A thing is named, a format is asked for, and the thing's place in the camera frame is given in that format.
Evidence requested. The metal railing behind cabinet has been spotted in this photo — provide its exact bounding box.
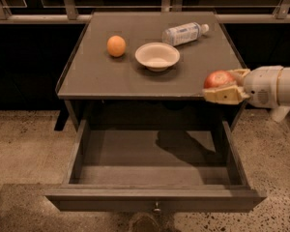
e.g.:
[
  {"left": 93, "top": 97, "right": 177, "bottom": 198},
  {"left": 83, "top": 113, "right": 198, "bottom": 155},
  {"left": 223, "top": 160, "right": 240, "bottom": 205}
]
[{"left": 0, "top": 0, "right": 290, "bottom": 24}]

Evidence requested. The grey cabinet with counter top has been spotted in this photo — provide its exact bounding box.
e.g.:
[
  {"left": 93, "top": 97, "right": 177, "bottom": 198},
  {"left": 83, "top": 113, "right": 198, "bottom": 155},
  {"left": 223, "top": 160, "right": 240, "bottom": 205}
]
[{"left": 56, "top": 12, "right": 246, "bottom": 125}]

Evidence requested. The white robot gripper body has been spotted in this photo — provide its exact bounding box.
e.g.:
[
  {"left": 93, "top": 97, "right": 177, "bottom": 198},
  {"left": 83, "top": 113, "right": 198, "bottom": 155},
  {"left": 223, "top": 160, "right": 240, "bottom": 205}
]
[{"left": 244, "top": 66, "right": 283, "bottom": 108}]

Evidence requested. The orange fruit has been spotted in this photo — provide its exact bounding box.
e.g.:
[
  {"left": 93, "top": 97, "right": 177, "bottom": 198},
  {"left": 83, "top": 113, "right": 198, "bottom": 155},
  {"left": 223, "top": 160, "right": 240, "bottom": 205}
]
[{"left": 106, "top": 36, "right": 126, "bottom": 57}]

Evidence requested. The small metal drawer knob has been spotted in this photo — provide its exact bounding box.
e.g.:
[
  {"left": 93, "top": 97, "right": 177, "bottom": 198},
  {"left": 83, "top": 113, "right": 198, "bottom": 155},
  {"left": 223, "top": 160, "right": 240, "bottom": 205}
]
[{"left": 153, "top": 202, "right": 161, "bottom": 214}]

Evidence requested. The red apple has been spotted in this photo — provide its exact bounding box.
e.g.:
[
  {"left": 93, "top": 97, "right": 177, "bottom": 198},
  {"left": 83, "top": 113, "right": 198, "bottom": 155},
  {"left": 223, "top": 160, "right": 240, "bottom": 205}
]
[{"left": 204, "top": 71, "right": 235, "bottom": 88}]

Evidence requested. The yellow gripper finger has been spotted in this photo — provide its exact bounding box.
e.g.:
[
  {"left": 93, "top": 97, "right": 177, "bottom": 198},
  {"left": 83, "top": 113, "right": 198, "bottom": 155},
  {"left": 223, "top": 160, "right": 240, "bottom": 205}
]
[
  {"left": 203, "top": 84, "right": 249, "bottom": 105},
  {"left": 229, "top": 69, "right": 250, "bottom": 85}
]

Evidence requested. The open grey top drawer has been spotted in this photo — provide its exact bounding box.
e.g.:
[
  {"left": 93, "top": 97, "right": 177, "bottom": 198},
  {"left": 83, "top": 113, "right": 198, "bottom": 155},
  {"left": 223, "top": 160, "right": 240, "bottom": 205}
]
[{"left": 45, "top": 121, "right": 267, "bottom": 214}]

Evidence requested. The white cylindrical post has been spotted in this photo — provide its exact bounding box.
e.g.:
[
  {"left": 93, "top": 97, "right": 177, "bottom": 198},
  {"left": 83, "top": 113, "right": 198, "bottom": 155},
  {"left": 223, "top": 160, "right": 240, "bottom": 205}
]
[{"left": 270, "top": 105, "right": 290, "bottom": 123}]

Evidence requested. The clear plastic water bottle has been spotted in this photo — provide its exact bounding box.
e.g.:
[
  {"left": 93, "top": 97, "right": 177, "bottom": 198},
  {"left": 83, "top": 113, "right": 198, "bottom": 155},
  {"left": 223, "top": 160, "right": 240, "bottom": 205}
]
[{"left": 162, "top": 22, "right": 209, "bottom": 46}]

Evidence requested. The white paper bowl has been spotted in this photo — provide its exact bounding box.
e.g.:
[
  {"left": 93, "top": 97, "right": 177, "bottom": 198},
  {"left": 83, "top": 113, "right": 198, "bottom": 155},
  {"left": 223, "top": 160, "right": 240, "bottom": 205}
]
[{"left": 134, "top": 43, "right": 180, "bottom": 72}]

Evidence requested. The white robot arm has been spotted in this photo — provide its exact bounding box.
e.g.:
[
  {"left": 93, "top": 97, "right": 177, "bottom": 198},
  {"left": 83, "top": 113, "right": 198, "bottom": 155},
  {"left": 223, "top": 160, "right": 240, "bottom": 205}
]
[{"left": 203, "top": 66, "right": 290, "bottom": 108}]

